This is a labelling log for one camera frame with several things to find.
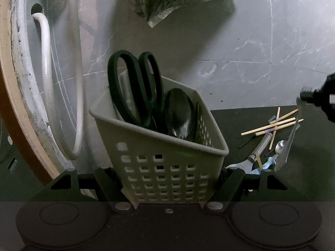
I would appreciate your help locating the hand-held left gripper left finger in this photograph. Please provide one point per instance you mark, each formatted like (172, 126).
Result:
(107, 180)

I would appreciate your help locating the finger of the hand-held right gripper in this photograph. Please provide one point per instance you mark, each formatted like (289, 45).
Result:
(327, 99)

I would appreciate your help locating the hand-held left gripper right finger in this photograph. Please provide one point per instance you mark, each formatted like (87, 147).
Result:
(230, 185)

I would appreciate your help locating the silver fork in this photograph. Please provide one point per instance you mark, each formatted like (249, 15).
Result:
(288, 141)

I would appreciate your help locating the white perforated utensil basket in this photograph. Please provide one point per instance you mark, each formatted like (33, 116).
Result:
(157, 147)

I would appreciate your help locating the silver spoon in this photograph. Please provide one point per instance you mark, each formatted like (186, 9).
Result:
(179, 115)
(280, 146)

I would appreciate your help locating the grey panel door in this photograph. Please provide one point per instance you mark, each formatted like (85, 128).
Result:
(10, 177)

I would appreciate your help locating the brown wooden door frame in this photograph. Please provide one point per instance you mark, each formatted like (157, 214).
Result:
(18, 141)

